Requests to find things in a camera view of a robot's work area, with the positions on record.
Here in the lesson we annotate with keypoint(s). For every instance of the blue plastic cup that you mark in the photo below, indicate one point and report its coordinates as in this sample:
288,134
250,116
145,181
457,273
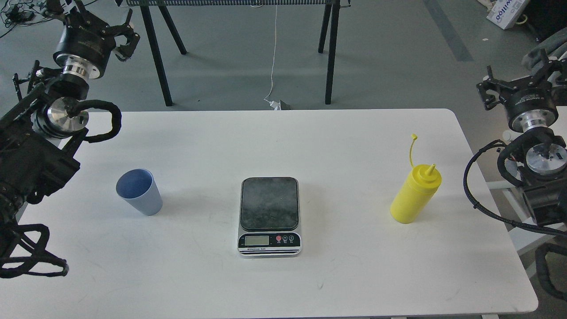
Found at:
139,189

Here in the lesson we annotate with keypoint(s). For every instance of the yellow squeeze bottle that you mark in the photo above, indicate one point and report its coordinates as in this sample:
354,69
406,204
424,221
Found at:
419,187

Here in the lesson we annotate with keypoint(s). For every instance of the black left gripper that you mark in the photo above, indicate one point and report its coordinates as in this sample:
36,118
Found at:
86,43

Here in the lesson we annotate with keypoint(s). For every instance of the white cardboard box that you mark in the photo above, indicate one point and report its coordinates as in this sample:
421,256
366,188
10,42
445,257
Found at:
505,13

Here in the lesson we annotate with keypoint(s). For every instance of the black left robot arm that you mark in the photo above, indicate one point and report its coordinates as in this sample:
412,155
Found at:
41,134

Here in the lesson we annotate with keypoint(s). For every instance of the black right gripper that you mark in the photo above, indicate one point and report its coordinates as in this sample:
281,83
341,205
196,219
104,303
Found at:
527,102

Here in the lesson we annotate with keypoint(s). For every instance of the digital kitchen scale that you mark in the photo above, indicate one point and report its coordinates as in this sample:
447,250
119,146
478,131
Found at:
269,218

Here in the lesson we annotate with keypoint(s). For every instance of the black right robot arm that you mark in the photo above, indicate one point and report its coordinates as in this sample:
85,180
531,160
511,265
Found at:
535,161

